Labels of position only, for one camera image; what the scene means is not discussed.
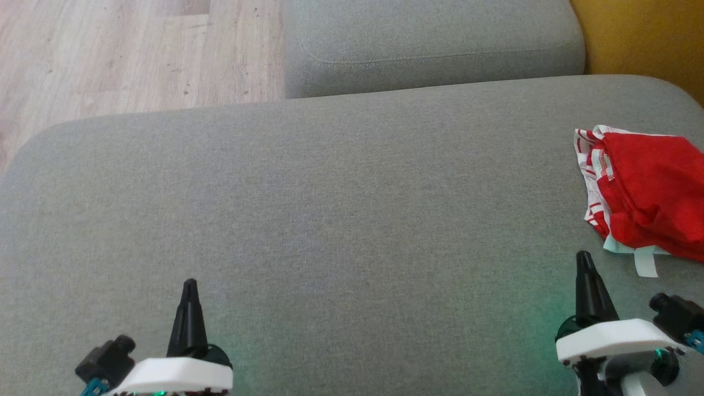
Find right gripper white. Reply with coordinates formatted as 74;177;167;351
555;251;686;364

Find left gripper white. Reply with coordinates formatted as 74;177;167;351
107;279;235;396

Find red shorts white side panels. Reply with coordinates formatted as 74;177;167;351
597;132;704;263

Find white cloth piece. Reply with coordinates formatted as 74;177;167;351
603;235;672;278

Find large grey sofa seat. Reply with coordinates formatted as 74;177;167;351
0;74;704;396

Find yellow upholstered backrest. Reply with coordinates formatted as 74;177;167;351
569;0;704;108

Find small grey sofa cushion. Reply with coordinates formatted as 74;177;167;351
282;0;586;100

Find left camera cable teal plug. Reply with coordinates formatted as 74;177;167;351
80;377;111;396

